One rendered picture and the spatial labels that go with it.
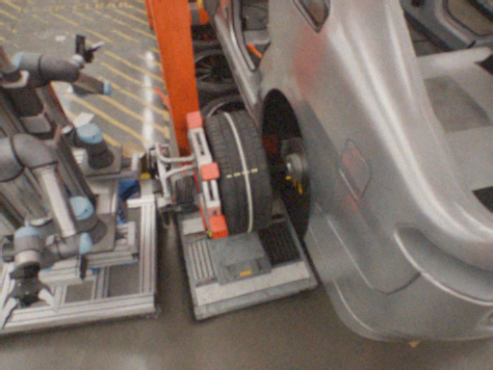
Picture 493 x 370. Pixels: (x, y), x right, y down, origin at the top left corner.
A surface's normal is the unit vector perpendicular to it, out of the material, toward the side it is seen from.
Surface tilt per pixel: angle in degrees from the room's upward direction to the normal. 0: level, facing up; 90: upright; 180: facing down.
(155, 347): 0
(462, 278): 14
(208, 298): 0
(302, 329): 0
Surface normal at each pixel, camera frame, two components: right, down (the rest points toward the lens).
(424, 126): -0.21, -0.38
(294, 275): 0.02, -0.62
